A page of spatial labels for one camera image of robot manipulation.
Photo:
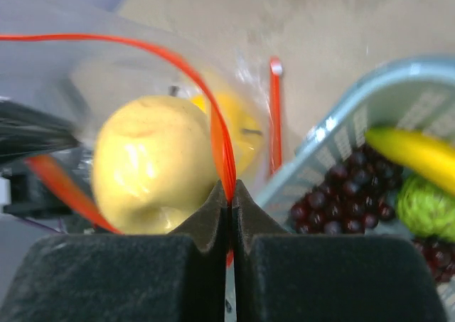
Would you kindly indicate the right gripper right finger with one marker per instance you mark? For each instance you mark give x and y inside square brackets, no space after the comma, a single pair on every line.
[281,276]

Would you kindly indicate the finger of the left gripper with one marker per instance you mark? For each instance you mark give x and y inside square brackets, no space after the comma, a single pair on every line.
[27,132]

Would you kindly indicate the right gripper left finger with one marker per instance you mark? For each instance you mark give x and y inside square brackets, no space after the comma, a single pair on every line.
[179,276]

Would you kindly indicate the pale yellow pear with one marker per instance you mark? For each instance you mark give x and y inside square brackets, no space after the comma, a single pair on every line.
[152,165]

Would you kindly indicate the clear zip top bag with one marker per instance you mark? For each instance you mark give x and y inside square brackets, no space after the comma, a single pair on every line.
[125,90]

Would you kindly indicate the yellow apple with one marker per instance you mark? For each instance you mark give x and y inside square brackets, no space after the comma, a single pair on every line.
[245,131]

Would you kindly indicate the dark grape bunch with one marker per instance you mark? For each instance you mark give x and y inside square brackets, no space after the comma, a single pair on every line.
[357,195]

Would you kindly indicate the green custard apple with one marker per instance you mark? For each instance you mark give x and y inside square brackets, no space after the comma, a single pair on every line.
[425,209]

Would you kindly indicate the yellow banana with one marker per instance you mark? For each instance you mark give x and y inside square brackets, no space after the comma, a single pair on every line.
[427,156]

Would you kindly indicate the light blue plastic basket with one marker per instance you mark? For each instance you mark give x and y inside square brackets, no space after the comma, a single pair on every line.
[412,93]

